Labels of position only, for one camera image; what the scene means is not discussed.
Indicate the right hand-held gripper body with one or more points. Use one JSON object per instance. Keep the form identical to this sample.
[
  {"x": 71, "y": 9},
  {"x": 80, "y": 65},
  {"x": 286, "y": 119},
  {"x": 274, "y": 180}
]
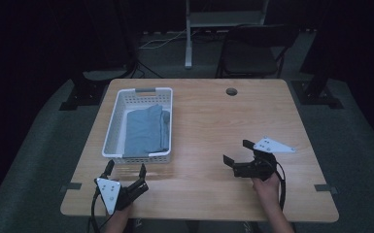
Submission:
[{"x": 259, "y": 165}]

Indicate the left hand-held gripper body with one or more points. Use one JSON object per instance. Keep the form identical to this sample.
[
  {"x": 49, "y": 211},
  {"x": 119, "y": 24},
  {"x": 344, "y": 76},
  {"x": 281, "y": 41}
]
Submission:
[{"x": 111, "y": 191}]

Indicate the blue cloth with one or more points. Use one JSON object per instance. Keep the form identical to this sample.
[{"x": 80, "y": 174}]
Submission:
[{"x": 147, "y": 131}]

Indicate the white plastic basket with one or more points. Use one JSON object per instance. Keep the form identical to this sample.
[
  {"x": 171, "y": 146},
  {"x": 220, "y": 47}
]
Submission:
[{"x": 119, "y": 129}]

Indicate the person's left hand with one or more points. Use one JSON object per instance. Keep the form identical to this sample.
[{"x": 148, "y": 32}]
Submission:
[{"x": 119, "y": 213}]

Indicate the person's right hand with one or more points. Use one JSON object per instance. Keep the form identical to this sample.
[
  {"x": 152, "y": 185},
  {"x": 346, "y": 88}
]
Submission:
[{"x": 267, "y": 187}]

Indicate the grey tape strip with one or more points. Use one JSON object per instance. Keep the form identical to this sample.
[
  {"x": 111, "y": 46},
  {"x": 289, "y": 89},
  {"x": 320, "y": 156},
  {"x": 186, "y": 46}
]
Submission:
[
  {"x": 73, "y": 186},
  {"x": 325, "y": 188}
]

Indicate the black stand with base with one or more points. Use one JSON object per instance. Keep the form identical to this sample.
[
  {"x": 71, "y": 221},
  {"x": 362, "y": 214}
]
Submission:
[
  {"x": 90, "y": 87},
  {"x": 319, "y": 90}
]

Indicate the black chair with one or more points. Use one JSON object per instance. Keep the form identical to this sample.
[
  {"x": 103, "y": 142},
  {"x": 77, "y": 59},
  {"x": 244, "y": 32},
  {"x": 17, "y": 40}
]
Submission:
[{"x": 249, "y": 58}]

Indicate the grey metal stand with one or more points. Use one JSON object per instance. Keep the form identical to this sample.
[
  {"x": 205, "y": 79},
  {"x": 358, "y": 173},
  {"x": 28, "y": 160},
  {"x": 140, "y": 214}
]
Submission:
[{"x": 221, "y": 19}]

